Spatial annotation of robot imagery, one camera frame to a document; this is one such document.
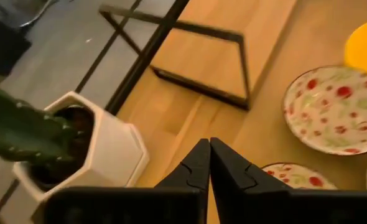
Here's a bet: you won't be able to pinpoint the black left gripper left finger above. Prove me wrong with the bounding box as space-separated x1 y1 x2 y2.
154 138 211 191

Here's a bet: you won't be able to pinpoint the black aluminium rig frame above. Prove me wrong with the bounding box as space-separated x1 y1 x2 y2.
104 0 190 116

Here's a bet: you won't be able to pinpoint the white hexagonal plant pot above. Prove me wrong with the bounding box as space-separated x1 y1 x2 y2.
11 90 151 218

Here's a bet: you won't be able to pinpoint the green cactus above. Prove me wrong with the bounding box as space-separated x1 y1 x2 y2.
0 82 78 166

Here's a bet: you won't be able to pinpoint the black chair chrome legs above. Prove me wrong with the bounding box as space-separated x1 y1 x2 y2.
0 0 60 77

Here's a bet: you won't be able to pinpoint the black frame wooden shelf rack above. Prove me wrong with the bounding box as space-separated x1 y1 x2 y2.
98 0 298 111

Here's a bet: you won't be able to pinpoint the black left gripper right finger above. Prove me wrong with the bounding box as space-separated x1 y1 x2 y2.
210 137 292 224

